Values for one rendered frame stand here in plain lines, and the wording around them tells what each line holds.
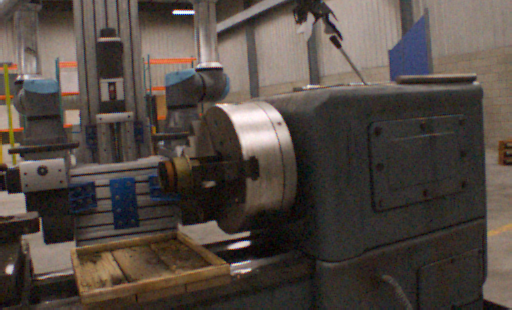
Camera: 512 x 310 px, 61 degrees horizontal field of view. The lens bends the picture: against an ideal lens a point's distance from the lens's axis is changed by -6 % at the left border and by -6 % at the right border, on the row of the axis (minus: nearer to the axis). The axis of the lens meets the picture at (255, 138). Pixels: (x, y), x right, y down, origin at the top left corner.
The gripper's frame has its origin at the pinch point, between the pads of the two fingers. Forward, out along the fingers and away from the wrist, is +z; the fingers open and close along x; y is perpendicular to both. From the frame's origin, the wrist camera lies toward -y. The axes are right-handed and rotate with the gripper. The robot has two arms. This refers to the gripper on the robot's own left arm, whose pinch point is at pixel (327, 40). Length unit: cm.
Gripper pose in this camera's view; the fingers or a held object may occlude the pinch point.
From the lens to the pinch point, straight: 140.5
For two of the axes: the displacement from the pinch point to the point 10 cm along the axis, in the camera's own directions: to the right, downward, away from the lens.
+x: -8.0, 1.3, -5.8
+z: 2.6, 9.6, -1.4
